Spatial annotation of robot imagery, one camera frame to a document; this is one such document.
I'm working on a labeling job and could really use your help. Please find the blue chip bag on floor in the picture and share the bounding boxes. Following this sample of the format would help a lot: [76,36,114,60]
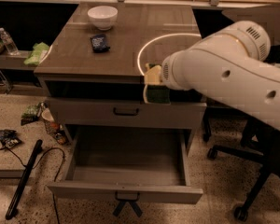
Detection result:
[0,129,22,149]

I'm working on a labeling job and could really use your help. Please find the paper cup on floor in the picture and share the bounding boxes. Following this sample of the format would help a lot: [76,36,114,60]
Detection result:
[41,108,60,134]

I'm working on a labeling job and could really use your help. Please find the black cable on floor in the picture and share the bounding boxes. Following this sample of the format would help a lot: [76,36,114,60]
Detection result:
[0,128,66,224]

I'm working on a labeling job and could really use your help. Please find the blue tape cross on floor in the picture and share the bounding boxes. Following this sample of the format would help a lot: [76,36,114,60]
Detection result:
[112,200,144,218]

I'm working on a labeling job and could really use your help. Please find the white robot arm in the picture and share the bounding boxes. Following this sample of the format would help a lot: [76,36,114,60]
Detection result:
[145,21,280,131]

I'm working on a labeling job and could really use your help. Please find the orange can on floor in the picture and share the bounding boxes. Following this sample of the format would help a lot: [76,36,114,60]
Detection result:
[54,132,68,145]

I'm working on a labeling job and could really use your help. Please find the grey drawer cabinet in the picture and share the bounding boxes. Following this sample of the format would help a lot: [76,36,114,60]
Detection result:
[34,2,216,205]

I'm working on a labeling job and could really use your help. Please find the blue snack packet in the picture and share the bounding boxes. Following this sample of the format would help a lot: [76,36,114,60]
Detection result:
[91,34,110,53]

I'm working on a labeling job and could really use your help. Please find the clear plastic water bottle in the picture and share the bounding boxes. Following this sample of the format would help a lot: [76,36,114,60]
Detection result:
[0,28,19,55]

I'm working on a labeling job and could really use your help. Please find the black long bar on floor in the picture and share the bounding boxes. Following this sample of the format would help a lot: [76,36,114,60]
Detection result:
[5,140,43,220]

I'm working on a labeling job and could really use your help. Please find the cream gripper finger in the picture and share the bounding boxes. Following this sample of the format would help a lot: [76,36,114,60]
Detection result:
[144,64,161,85]

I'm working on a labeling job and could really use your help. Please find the black office chair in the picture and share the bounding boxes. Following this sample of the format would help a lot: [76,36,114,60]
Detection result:
[203,106,280,221]

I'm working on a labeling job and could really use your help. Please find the open grey lower drawer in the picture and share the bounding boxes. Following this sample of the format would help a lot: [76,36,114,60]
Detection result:
[49,126,203,204]

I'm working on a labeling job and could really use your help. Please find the green cloth on shelf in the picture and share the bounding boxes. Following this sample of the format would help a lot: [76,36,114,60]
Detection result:
[24,42,49,65]

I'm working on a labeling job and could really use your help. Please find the white bowl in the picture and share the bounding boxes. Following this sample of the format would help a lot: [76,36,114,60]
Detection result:
[87,6,118,31]

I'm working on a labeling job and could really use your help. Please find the closed grey upper drawer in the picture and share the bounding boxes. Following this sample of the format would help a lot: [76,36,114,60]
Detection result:
[48,98,206,129]

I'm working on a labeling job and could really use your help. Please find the green snack bag on floor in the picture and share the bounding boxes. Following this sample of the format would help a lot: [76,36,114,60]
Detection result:
[21,103,43,126]

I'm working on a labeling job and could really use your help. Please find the green yellow sponge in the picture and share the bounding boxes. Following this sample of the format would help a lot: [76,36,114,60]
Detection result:
[142,63,172,105]

